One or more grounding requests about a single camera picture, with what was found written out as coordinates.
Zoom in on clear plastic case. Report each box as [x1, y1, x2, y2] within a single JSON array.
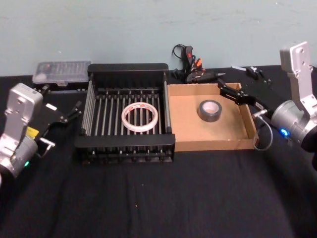
[[32, 60, 91, 88]]

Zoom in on thin left wrist cable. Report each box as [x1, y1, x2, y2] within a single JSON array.
[[39, 137, 56, 158]]

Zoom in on roll of silver tape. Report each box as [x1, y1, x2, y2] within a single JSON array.
[[197, 99, 222, 123]]

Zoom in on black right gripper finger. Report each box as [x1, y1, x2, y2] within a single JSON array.
[[218, 86, 243, 107], [217, 78, 245, 99]]

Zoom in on black table cloth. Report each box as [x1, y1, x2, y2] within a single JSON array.
[[0, 64, 317, 238]]

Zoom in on plain pale wall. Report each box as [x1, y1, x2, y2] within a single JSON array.
[[0, 0, 317, 77]]

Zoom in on roll of white tape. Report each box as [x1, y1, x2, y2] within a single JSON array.
[[121, 102, 159, 136]]

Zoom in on thin wrist cable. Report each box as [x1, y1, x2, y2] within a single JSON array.
[[252, 110, 274, 152], [39, 137, 56, 158]]

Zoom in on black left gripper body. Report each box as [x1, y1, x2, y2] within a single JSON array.
[[26, 103, 69, 143]]

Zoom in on black rack with steel bars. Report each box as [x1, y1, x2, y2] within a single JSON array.
[[74, 63, 176, 166]]

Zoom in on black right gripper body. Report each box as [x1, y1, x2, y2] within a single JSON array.
[[238, 93, 273, 119]]

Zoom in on shallow brown cardboard tray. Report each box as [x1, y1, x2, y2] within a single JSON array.
[[167, 82, 260, 152]]

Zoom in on thin right wrist cable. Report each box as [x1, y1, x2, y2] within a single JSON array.
[[252, 110, 274, 152]]

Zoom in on black corded tool orange parts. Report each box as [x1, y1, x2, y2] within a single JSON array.
[[171, 44, 226, 84]]

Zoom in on small white three-armed plastic piece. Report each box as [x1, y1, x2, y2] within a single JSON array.
[[232, 64, 259, 80]]

